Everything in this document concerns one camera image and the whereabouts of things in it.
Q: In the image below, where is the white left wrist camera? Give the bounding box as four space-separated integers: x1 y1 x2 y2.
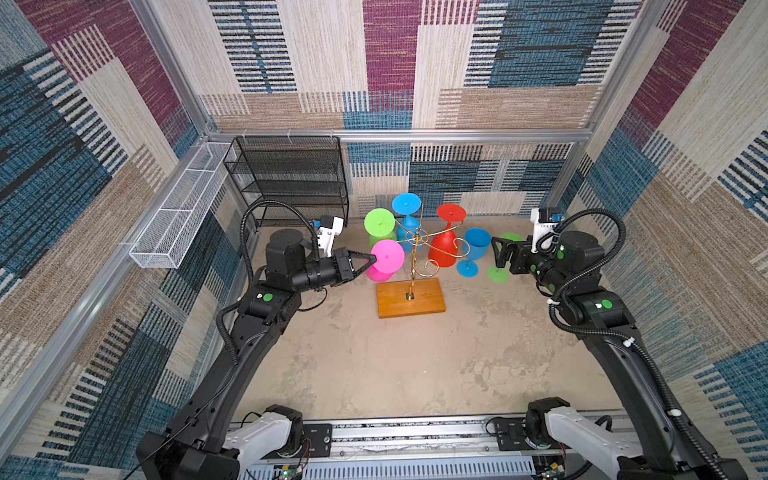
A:
313 215 345 257

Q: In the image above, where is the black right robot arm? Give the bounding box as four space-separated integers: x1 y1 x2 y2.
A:
491 208 747 479

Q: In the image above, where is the green wine glass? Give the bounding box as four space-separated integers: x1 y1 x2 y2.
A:
364 208 397 248
486 233 523 283

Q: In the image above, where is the white wire basket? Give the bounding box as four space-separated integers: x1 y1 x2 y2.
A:
130 142 229 269

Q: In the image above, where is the green wine glass back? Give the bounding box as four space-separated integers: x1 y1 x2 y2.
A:
364 208 397 248

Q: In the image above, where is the green wine glass front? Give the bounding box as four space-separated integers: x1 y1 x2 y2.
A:
486 233 523 283

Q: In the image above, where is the red wine glass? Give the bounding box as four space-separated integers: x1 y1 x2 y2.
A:
429 203 467 269

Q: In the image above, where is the blue wine glass back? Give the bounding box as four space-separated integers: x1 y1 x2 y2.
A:
392 193 422 254

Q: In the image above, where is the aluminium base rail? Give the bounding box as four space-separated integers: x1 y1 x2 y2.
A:
227 412 679 480

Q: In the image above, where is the wooden rack base with gold wire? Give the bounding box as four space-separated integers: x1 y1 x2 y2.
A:
376 226 466 319

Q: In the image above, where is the light blue wine glass front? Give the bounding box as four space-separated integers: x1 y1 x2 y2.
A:
457 228 491 278

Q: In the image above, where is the black wire shelf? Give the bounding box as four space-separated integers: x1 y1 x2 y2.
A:
223 136 350 220

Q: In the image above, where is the pink wine glass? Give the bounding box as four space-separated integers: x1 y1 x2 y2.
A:
366 239 405 283

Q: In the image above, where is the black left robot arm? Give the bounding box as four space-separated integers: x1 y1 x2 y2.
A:
136 217 376 479

